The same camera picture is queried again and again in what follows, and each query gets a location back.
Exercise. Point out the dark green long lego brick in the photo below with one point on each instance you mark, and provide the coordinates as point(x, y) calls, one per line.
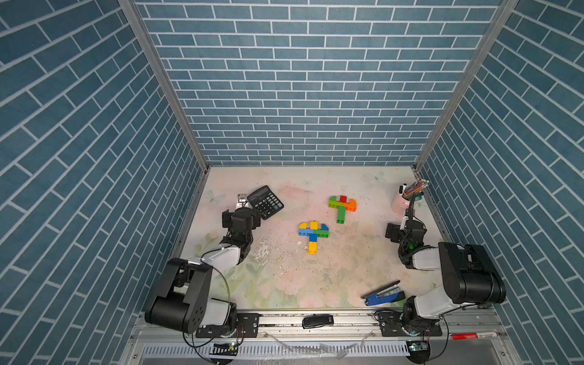
point(321, 233)

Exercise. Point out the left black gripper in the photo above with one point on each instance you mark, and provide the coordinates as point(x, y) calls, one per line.
point(226, 217)

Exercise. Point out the lime long lego brick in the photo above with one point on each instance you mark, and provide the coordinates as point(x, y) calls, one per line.
point(337, 205)

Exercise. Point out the pink pencil cup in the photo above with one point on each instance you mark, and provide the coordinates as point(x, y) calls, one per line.
point(399, 205)

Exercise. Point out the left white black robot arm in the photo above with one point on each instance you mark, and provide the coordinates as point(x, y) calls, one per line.
point(181, 298)

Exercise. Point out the light blue long lego brick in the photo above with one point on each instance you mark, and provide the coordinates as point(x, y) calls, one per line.
point(305, 232)

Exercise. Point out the coloured pencils bundle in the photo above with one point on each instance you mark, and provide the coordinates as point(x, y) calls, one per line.
point(414, 189)

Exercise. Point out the blue black stapler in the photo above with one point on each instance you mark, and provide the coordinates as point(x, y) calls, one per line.
point(389, 293)

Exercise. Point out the red marker pen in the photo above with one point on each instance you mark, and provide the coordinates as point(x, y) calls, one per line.
point(474, 335)

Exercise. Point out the orange long lego brick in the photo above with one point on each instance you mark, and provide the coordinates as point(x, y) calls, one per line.
point(351, 207)

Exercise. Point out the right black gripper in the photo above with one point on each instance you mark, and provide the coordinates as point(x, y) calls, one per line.
point(395, 229)

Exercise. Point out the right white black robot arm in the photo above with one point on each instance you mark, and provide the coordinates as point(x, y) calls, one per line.
point(469, 278)

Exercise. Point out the black usb dongle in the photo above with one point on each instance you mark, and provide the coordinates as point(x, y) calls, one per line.
point(317, 321)

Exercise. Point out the black desk calculator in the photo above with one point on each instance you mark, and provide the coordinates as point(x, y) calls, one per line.
point(266, 202)

